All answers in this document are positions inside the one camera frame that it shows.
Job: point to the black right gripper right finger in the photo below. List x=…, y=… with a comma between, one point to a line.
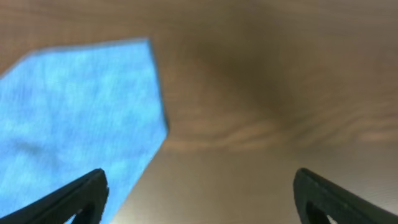
x=316, y=199

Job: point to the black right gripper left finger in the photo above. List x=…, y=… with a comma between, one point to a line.
x=82, y=201

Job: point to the blue microfiber cloth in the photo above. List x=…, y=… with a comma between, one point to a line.
x=68, y=110

